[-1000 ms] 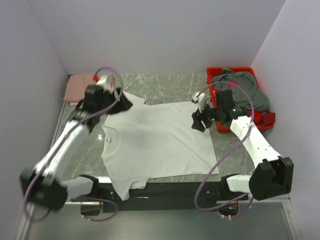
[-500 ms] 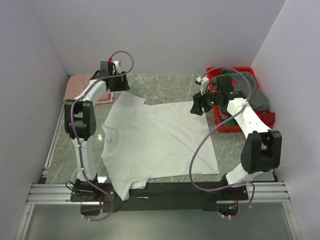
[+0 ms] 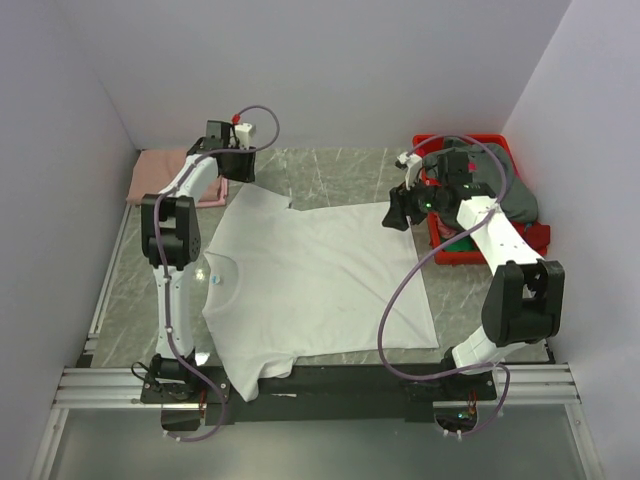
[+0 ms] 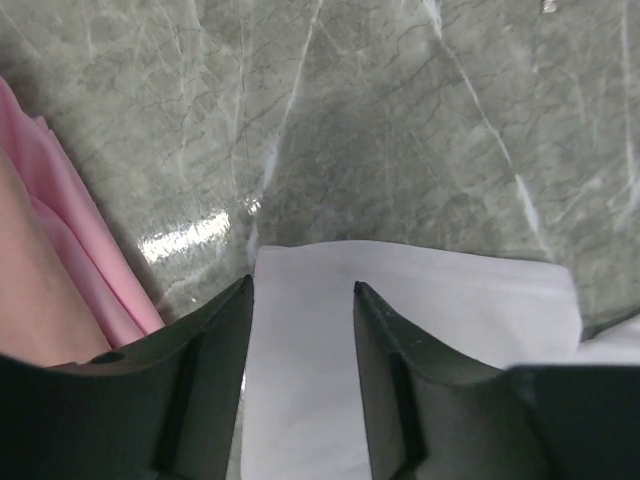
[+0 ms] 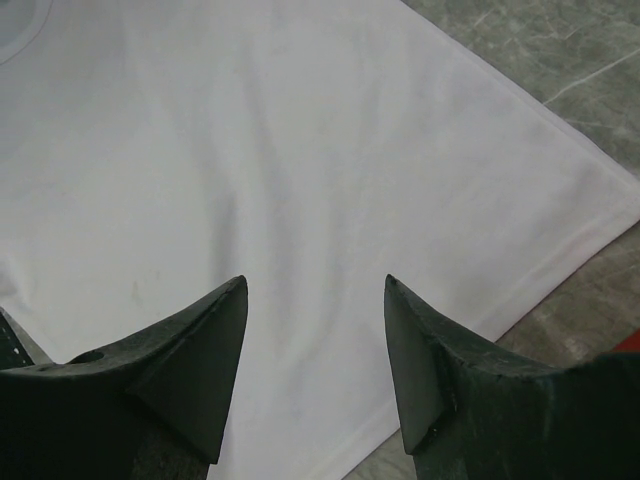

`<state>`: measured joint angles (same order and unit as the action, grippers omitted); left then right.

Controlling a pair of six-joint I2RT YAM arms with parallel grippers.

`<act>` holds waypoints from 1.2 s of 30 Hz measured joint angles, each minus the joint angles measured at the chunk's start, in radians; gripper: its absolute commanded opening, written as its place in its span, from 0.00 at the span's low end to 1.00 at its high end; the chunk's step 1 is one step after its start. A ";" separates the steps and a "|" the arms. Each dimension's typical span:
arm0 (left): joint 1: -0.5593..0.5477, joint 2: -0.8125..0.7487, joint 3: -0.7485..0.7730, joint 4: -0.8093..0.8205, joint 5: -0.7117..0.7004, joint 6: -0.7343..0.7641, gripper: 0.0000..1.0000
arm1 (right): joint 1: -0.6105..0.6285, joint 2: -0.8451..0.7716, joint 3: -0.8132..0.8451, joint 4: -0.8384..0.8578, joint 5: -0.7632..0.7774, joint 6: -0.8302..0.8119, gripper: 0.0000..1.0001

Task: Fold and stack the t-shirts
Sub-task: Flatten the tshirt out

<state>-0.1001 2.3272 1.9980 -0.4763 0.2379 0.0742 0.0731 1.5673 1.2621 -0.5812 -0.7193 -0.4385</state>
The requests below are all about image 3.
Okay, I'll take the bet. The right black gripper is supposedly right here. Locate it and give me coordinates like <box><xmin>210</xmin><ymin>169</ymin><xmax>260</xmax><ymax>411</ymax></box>
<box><xmin>382</xmin><ymin>174</ymin><xmax>446</xmax><ymax>232</ymax></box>

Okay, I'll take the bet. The white t shirt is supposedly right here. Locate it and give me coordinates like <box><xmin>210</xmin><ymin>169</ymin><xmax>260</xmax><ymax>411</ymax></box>
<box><xmin>202</xmin><ymin>185</ymin><xmax>438</xmax><ymax>401</ymax></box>

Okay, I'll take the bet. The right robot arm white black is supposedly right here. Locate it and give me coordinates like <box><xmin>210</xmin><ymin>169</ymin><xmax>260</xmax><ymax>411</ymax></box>
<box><xmin>382</xmin><ymin>151</ymin><xmax>565</xmax><ymax>399</ymax></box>

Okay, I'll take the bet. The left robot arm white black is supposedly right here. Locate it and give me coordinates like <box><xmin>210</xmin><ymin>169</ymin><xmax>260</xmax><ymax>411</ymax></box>
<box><xmin>141</xmin><ymin>114</ymin><xmax>255</xmax><ymax>403</ymax></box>

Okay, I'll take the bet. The folded light pink t shirt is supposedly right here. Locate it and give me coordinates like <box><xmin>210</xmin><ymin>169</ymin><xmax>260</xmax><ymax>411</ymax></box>
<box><xmin>196</xmin><ymin>177</ymin><xmax>229</xmax><ymax>208</ymax></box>

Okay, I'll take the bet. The green t shirt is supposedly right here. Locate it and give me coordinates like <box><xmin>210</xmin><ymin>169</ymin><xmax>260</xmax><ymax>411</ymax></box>
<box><xmin>445</xmin><ymin>237</ymin><xmax>477</xmax><ymax>253</ymax></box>

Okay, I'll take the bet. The folded salmon t shirt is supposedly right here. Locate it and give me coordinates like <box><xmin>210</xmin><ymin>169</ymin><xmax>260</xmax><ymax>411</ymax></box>
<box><xmin>126</xmin><ymin>148</ymin><xmax>187</xmax><ymax>205</ymax></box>

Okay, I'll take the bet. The grey t shirt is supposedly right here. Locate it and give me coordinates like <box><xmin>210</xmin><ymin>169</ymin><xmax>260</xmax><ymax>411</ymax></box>
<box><xmin>443</xmin><ymin>137</ymin><xmax>539</xmax><ymax>224</ymax></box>

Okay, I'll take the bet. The red plastic bin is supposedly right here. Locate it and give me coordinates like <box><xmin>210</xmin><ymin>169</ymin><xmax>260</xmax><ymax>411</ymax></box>
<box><xmin>412</xmin><ymin>134</ymin><xmax>551</xmax><ymax>265</ymax></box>

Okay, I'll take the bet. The black base beam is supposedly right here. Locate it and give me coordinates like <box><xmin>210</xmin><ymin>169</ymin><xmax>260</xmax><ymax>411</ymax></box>
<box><xmin>140</xmin><ymin>365</ymin><xmax>498</xmax><ymax>431</ymax></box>

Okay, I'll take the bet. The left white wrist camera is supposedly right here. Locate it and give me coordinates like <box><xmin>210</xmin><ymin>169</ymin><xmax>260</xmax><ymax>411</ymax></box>
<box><xmin>231</xmin><ymin>114</ymin><xmax>255</xmax><ymax>150</ymax></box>

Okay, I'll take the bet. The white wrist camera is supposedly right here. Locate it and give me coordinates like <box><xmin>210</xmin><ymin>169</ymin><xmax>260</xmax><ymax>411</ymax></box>
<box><xmin>231</xmin><ymin>114</ymin><xmax>255</xmax><ymax>150</ymax></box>
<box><xmin>395</xmin><ymin>152</ymin><xmax>423</xmax><ymax>190</ymax></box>

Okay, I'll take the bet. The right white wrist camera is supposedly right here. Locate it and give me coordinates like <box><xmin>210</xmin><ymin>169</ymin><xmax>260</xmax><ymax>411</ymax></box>
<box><xmin>395</xmin><ymin>152</ymin><xmax>423</xmax><ymax>190</ymax></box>

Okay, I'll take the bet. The aluminium rail frame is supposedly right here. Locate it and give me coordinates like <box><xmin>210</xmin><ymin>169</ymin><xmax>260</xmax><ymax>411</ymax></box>
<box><xmin>29</xmin><ymin>365</ymin><xmax>579</xmax><ymax>479</ymax></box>

